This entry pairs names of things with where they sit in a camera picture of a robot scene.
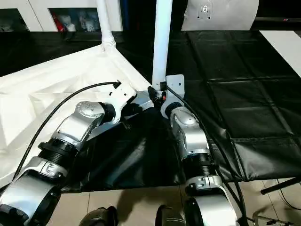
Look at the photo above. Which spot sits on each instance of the black box with gold label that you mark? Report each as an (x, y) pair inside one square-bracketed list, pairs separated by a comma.
[(141, 14)]

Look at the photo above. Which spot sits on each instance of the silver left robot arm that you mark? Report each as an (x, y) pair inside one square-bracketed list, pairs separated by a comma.
[(75, 127)]

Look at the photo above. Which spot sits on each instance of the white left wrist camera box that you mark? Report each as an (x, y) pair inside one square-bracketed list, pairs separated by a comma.
[(122, 96)]

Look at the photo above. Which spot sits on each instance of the white glass door cabinet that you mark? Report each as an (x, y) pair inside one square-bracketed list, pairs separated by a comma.
[(35, 14)]

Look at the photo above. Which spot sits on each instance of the white plastic table top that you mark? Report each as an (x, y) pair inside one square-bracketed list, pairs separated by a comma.
[(47, 82)]

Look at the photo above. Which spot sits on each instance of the black metal stand bar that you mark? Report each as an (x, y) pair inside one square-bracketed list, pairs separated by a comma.
[(282, 184)]

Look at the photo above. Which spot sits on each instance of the black work mat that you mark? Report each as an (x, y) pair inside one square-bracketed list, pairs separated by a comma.
[(247, 82)]

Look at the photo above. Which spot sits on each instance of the white plastic table leg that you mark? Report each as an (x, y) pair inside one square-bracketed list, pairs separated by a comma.
[(105, 21), (161, 42)]

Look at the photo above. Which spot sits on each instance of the thin grey tripod stand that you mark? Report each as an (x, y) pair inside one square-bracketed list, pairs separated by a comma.
[(270, 219)]

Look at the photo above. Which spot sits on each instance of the grey left robot foot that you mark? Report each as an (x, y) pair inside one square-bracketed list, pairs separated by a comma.
[(98, 216)]

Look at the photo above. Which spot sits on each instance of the flat white board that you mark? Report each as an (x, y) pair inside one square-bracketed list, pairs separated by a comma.
[(284, 47)]

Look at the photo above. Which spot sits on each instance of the black monitor with red logo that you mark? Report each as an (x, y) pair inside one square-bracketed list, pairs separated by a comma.
[(277, 20)]

